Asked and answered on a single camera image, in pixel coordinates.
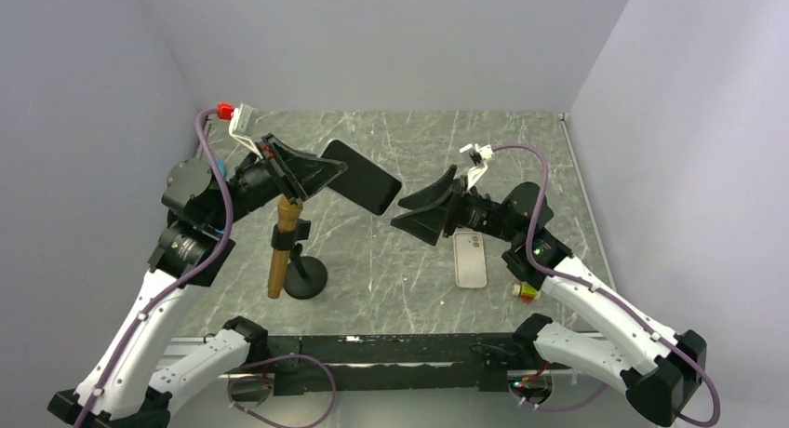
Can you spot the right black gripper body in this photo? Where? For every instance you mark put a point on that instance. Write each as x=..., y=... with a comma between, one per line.
x=473, y=212

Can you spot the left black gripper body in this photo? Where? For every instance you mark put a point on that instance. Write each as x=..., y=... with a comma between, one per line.
x=282, y=173

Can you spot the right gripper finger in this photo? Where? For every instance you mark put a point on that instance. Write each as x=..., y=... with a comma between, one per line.
x=429, y=194
x=426, y=224

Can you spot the beige phone case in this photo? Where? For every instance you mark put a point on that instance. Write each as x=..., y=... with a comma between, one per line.
x=470, y=260

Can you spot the phone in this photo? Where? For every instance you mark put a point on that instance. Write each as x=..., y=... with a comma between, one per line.
x=362, y=182

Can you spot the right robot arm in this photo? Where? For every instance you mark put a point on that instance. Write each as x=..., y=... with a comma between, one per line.
x=656, y=368

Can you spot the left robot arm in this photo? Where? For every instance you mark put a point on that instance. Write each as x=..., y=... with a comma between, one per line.
x=128, y=387

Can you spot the gold microphone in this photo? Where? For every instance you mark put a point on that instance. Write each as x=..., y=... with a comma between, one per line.
x=288, y=215

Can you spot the blue toy microphone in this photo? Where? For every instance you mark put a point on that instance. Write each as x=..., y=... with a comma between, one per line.
x=221, y=167

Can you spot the black microphone stand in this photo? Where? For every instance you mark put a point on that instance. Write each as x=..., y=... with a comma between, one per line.
x=306, y=276

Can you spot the colourful toy brick assembly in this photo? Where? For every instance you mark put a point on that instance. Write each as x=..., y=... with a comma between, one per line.
x=525, y=292

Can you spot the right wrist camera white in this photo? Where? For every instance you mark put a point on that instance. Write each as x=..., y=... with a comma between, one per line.
x=479, y=155

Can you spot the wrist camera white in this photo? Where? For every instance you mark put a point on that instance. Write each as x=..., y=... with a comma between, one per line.
x=479, y=155
x=238, y=118

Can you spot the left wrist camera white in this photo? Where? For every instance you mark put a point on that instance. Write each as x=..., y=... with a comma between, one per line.
x=238, y=118

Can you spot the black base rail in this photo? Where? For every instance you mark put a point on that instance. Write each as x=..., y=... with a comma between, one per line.
x=310, y=364

